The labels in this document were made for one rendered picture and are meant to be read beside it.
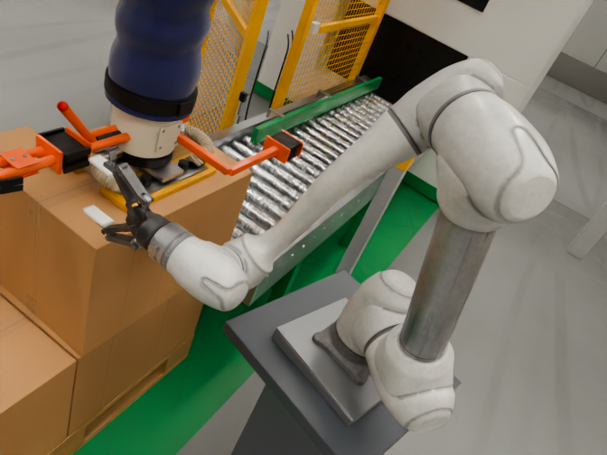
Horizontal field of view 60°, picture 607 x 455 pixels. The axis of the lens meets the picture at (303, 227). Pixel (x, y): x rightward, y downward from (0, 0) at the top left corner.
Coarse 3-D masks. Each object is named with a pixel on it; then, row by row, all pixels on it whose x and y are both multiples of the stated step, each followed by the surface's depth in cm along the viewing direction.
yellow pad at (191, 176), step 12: (192, 168) 150; (204, 168) 152; (144, 180) 135; (156, 180) 141; (180, 180) 144; (192, 180) 147; (108, 192) 131; (120, 192) 132; (156, 192) 137; (168, 192) 140; (120, 204) 130; (132, 204) 131
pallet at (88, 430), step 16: (192, 336) 209; (176, 352) 204; (160, 368) 205; (144, 384) 199; (128, 400) 192; (96, 416) 172; (112, 416) 185; (80, 432) 169; (96, 432) 180; (64, 448) 165
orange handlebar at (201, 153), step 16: (112, 128) 132; (96, 144) 124; (112, 144) 128; (192, 144) 138; (0, 160) 109; (16, 160) 110; (32, 160) 112; (48, 160) 114; (208, 160) 137; (256, 160) 143; (0, 176) 106; (16, 176) 110
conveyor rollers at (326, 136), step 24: (312, 120) 304; (336, 120) 316; (360, 120) 328; (240, 144) 255; (312, 144) 286; (336, 144) 290; (264, 168) 251; (288, 168) 256; (312, 168) 261; (264, 192) 234; (288, 192) 239; (240, 216) 211; (264, 216) 217
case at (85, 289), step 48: (48, 192) 126; (96, 192) 132; (192, 192) 146; (240, 192) 165; (0, 240) 140; (48, 240) 127; (96, 240) 120; (48, 288) 136; (96, 288) 127; (144, 288) 148; (96, 336) 140
